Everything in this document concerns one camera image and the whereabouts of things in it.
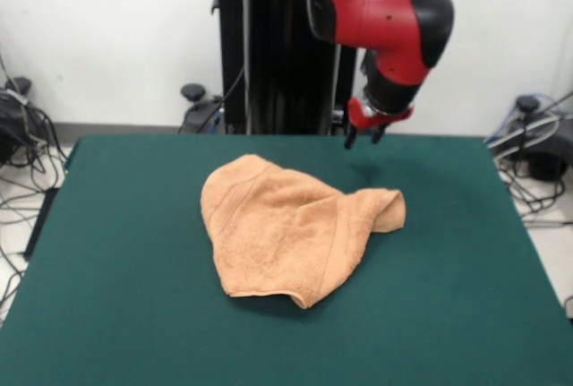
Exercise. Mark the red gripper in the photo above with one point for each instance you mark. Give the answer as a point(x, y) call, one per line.
point(365, 119)

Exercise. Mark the peach terry towel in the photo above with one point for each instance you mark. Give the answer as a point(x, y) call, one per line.
point(268, 234)

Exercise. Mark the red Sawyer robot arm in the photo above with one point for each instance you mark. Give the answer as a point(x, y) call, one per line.
point(380, 23)

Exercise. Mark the dark green table cloth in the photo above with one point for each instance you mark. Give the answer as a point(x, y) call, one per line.
point(134, 225)

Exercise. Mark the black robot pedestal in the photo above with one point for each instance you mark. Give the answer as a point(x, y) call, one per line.
point(277, 45)

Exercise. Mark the black pedestal leg with knob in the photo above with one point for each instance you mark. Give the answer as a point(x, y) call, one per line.
point(11, 126)
point(544, 157)
point(193, 91)

